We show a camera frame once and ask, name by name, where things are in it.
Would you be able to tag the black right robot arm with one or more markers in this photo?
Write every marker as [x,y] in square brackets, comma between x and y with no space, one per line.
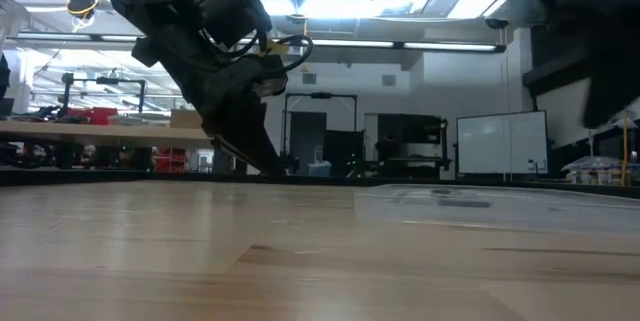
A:
[595,11]

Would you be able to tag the wrapped pack of bottles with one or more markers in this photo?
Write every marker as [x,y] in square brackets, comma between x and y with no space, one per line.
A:
[595,168]

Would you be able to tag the white plastic tub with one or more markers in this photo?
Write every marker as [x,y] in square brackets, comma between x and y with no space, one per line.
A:
[319,169]

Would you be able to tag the cardboard box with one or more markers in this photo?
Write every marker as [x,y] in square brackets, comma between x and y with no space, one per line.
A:
[185,119]

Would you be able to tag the long ceiling light fixture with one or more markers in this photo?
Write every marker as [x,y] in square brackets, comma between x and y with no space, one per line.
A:
[400,44]

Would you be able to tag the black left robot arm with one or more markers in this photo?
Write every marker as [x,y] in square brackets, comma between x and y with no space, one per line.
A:
[150,6]

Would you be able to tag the whiteboard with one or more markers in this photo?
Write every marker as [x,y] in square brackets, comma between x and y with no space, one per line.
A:
[502,143]

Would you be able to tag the red storage drawers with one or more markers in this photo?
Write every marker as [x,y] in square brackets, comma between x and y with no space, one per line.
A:
[170,160]

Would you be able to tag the clear plastic bag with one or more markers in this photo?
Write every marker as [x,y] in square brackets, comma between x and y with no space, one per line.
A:
[500,208]

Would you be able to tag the red plastic bin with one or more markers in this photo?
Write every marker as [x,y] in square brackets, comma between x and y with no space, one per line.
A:
[95,116]

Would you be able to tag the black equipment cart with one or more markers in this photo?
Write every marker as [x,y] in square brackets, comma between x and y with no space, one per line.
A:
[415,141]

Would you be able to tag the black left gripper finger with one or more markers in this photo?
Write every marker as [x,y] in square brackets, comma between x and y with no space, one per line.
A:
[240,148]
[260,136]

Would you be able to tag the grey wall vent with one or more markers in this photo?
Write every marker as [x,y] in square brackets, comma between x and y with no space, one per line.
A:
[389,81]
[309,79]

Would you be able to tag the black metal frame rig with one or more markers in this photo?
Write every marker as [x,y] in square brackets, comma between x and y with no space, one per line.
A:
[320,95]

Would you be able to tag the wooden workbench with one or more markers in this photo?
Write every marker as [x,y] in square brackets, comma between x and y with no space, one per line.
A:
[100,133]

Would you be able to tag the black ceiling camera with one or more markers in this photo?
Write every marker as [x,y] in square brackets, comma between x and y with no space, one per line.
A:
[497,23]

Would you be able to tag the black metal stand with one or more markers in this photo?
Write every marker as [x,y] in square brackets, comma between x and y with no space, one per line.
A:
[142,101]

